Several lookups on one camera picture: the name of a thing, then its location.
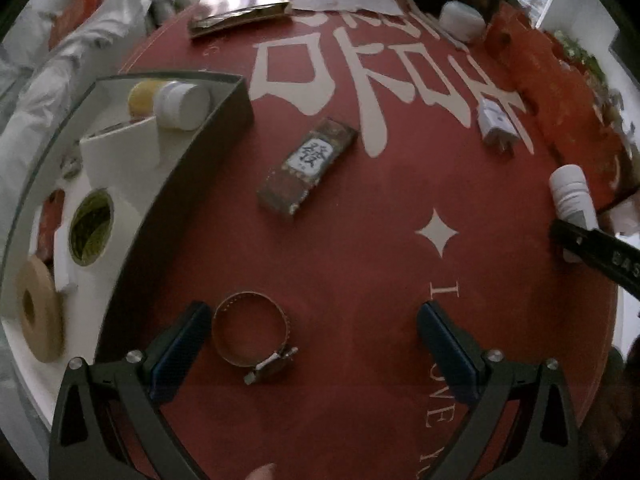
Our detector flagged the large grey tray box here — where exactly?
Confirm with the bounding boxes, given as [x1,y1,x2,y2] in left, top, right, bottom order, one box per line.
[0,72,254,441]

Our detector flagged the sofa with white cover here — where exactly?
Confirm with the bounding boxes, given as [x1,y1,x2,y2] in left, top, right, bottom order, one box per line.
[0,0,176,161]

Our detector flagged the dark patterned small box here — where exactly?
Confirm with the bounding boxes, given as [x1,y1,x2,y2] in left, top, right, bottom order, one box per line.
[257,117,359,219]

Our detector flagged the orange printed carton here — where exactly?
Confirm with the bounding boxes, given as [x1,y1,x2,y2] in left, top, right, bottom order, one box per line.
[530,60,636,211]

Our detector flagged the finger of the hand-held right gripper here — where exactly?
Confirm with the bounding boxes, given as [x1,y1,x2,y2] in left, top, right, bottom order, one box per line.
[550,220,640,303]

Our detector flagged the white charger plug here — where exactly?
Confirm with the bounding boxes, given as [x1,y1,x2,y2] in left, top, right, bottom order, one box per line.
[477,100,518,157]

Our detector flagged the white tape roll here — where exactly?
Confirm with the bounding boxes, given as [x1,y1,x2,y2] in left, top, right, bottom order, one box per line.
[67,187,143,268]

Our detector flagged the brown paper tape roll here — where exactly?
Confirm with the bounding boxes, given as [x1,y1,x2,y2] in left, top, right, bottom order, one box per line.
[15,254,66,363]

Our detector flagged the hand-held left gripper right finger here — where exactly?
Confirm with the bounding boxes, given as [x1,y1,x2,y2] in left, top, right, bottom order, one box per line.
[416,301,583,480]

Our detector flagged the potted green plants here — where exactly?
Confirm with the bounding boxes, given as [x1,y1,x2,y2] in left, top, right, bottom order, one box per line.
[550,30,608,86]

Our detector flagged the small orange box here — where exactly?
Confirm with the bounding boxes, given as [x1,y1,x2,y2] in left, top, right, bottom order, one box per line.
[37,190,68,261]

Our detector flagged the white round jar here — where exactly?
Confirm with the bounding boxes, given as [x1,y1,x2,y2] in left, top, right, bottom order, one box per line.
[439,0,487,43]

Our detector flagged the red cushion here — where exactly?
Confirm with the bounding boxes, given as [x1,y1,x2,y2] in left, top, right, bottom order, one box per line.
[50,0,101,51]

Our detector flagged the brown flat box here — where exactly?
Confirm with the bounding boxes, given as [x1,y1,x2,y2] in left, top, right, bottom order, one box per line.
[187,0,293,40]

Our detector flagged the white bottle with yellow label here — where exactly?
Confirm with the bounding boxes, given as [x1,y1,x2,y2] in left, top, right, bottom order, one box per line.
[127,80,211,132]

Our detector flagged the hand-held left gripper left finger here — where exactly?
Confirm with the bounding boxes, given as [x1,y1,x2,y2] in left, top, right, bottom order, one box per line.
[48,300,213,480]

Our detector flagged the plain white bottle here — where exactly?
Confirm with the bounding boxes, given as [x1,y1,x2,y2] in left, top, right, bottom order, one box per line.
[549,164,600,263]

